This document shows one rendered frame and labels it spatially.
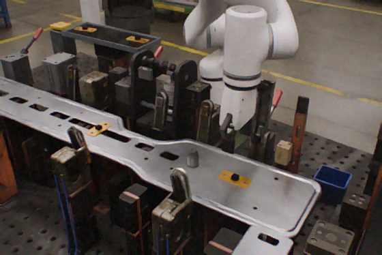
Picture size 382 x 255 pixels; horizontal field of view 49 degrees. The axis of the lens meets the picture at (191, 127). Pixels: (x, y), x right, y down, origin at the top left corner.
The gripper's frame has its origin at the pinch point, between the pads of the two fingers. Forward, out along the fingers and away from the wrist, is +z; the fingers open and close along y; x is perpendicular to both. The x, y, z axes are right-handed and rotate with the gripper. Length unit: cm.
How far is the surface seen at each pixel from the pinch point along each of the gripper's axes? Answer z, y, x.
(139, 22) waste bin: 67, -232, -218
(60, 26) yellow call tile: -4, -31, -94
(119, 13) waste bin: 57, -218, -230
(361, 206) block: 4.1, 3.0, 30.7
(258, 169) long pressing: 12.0, -7.1, 3.4
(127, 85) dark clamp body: 4, -16, -48
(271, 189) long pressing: 12.0, -1.4, 9.7
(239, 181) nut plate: 11.7, 0.3, 1.5
